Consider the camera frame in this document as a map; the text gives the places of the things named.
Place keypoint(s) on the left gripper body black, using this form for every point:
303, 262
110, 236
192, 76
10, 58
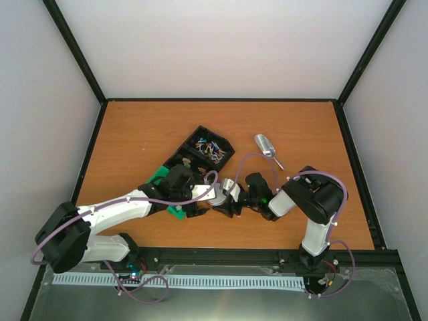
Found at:
189, 210

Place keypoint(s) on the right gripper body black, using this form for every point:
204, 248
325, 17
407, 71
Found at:
237, 210

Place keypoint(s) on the metal jar lid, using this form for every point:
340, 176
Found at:
219, 200

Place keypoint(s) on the green plastic bin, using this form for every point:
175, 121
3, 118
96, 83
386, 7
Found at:
160, 173

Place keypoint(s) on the black popsicle candy bin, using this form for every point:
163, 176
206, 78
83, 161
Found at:
197, 164

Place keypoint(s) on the black lollipop bin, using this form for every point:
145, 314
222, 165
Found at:
210, 148

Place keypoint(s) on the metal scoop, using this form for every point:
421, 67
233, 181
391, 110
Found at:
267, 148

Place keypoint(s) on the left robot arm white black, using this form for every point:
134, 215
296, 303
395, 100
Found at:
72, 234

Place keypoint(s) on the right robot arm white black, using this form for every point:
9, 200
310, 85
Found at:
319, 195

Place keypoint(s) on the black frame rail front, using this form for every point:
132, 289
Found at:
214, 257

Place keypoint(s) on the light blue cable duct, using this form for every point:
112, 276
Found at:
188, 282

